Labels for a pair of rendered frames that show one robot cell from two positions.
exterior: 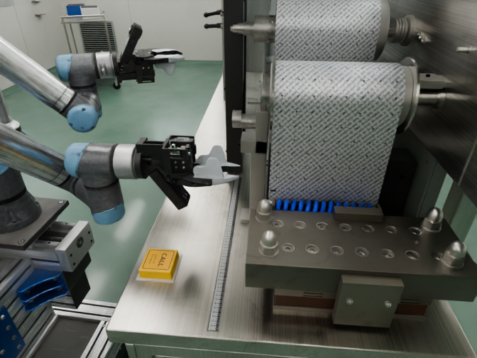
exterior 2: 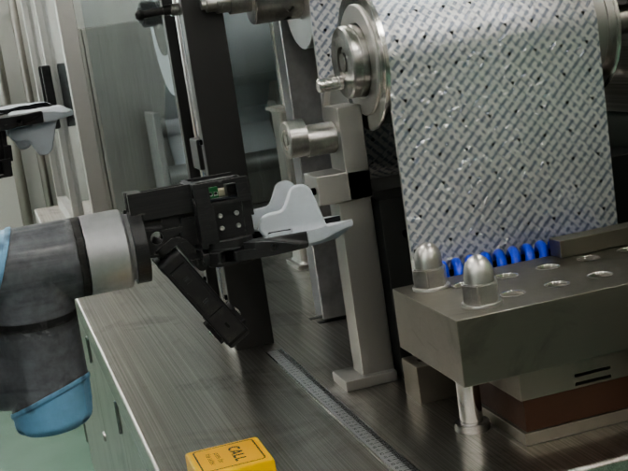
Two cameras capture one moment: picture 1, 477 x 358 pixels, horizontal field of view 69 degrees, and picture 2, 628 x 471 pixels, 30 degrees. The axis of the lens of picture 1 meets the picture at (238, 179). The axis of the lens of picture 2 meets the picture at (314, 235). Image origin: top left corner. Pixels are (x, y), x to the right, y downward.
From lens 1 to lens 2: 63 cm
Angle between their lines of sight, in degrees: 28
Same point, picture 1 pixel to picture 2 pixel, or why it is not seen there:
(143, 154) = (145, 217)
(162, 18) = not seen: outside the picture
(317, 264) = (582, 290)
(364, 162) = (569, 144)
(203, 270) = (335, 456)
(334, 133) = (504, 95)
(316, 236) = (549, 275)
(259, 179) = (367, 264)
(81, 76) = not seen: outside the picture
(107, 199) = (67, 354)
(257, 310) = (496, 456)
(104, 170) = (67, 268)
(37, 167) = not seen: outside the picture
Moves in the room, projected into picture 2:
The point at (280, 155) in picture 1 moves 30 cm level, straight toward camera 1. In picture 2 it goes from (419, 164) to (542, 197)
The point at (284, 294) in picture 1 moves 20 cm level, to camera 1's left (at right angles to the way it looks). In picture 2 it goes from (539, 393) to (332, 450)
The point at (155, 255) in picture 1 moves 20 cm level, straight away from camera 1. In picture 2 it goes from (213, 454) to (106, 417)
